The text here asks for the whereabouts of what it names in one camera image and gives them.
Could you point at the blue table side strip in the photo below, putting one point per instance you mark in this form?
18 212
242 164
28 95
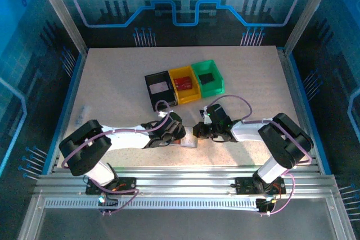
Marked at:
299 82
74 82

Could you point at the black controller box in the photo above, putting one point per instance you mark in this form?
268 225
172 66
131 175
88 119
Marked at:
108 202
264 204

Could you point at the red circuit board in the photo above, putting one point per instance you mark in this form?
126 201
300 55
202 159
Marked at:
183 83

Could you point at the aluminium rail frame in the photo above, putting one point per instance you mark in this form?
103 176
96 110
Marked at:
182 175

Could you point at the aluminium frame post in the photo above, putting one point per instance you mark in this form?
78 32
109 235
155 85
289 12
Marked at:
60 12
309 12

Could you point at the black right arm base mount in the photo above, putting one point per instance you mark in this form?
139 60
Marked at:
244 186

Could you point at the black card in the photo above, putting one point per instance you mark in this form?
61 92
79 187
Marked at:
206 79

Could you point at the grey card holder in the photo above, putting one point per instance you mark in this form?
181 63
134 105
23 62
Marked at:
189 140

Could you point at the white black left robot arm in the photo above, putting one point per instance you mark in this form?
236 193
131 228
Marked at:
126 140

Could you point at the yellow plastic bin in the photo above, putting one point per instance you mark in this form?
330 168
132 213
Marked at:
185 98

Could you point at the black plastic bin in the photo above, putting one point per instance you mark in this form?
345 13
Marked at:
157 77

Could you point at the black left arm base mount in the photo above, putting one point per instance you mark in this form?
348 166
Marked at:
126 185

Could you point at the white card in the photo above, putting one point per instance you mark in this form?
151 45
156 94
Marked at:
159 88

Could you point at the green plastic bin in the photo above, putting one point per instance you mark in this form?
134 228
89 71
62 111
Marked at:
211 91

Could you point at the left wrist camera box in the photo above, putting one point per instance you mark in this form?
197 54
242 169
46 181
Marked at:
162 114

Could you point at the aluminium side rail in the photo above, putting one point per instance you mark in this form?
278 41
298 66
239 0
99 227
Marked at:
292 82

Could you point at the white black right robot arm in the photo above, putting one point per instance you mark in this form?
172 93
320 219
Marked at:
244 134

